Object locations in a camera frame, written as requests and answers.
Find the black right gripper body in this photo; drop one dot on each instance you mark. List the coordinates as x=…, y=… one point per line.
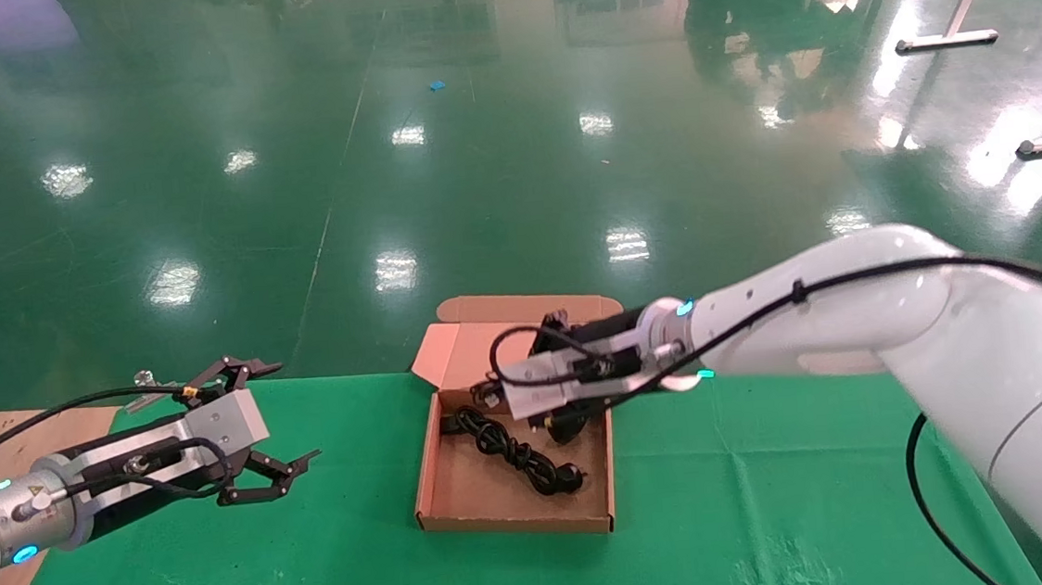
x=612, y=327

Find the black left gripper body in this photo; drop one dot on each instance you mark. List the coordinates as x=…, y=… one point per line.
x=144, y=471

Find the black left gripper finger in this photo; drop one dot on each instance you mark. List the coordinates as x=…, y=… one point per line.
x=225, y=376
x=266, y=480

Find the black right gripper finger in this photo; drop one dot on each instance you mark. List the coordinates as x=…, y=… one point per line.
x=489, y=394

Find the brown cardboard box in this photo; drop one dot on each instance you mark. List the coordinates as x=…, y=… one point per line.
x=477, y=496

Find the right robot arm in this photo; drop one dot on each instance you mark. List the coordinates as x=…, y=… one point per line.
x=952, y=333

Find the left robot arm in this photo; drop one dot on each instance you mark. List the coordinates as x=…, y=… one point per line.
x=9, y=519

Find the silver binder clip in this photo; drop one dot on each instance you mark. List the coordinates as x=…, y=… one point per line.
x=146, y=378

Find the green table cloth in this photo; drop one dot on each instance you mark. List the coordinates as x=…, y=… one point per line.
x=337, y=549

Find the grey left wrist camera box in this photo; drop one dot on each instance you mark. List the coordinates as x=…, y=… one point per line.
x=229, y=420

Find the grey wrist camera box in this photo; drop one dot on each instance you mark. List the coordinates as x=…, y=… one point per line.
x=229, y=420
x=565, y=384

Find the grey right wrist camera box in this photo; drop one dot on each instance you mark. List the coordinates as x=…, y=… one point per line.
x=565, y=384

